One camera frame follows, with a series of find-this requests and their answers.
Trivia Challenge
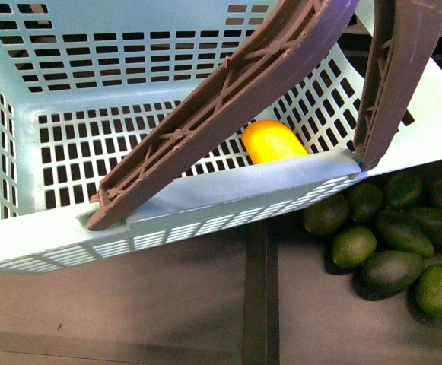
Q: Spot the yellow mango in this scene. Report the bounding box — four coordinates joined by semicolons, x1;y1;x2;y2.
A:
241;119;308;164

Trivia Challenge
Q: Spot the brown basket handle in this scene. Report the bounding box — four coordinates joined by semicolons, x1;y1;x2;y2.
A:
87;1;442;231

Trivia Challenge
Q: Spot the light blue plastic basket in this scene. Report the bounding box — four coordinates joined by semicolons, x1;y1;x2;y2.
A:
0;0;442;275

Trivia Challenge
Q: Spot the green avocado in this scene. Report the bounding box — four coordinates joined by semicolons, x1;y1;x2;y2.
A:
415;263;442;319
383;172;423;210
361;250;425;294
348;182;383;224
332;226;377;269
405;207;442;246
301;194;350;236
373;210;434;259

